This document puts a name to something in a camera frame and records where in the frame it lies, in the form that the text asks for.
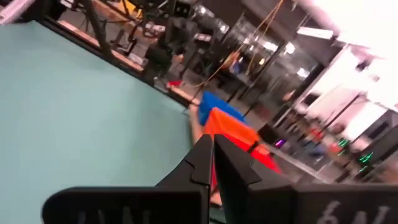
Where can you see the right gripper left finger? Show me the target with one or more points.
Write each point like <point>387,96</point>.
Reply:
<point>140,205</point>

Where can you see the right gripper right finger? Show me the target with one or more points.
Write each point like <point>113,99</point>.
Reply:
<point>280,205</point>

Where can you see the blue plastic basket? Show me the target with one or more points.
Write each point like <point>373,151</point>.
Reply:
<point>217,105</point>

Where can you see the wooden table edge board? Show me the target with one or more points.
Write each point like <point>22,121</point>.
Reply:
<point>132,63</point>

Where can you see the person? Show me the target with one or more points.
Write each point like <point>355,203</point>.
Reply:
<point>178,34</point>

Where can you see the black table frame post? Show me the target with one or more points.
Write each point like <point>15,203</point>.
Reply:
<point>98,31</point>

